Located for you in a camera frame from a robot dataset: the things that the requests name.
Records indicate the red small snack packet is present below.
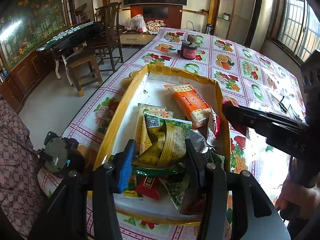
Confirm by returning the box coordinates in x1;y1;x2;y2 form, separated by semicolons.
135;176;160;200

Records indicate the silver foil snack bag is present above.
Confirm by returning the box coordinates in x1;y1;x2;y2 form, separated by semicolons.
186;129;209;154

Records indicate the green Weidan cracker pack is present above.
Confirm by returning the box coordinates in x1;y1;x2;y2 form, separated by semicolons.
133;102;174;156
133;112;192;169

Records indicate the orange cracker pack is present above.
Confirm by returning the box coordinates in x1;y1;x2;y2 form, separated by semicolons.
164;83;211;128

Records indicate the green leaf snack packet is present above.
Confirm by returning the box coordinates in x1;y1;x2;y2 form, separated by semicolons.
160;173;201;215

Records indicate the person's right hand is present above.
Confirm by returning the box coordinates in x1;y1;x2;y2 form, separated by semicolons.
275;179;319;219

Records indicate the grey motor on gripper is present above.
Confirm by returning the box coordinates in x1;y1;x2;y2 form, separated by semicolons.
37;132;82;178

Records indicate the patterned brown sleeve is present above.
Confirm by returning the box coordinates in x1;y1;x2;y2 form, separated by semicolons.
0;97;44;239

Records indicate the floral fruit tablecloth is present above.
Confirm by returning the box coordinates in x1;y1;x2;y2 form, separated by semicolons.
37;27;307;240

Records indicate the white box with yellow tape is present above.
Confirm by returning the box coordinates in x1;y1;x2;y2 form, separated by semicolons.
87;64;232;227

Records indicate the white standing air conditioner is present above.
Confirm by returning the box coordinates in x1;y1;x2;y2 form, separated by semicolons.
245;0;273;51

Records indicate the wooden stool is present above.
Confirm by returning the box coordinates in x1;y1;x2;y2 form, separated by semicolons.
66;51;103;97

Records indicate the pink jar with black lid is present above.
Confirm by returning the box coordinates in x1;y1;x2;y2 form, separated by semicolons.
177;34;199;60

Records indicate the dark wooden chair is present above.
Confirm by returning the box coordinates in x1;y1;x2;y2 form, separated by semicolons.
86;2;124;73

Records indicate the black glossy side table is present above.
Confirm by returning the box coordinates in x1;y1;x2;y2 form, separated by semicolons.
36;21;103;57

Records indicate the red TV cabinet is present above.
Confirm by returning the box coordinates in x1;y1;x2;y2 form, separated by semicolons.
130;3;183;29

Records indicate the white plastic bag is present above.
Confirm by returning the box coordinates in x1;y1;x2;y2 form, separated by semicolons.
124;14;147;33

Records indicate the floral wall painting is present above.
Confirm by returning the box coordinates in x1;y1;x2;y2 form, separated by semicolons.
1;0;66;69

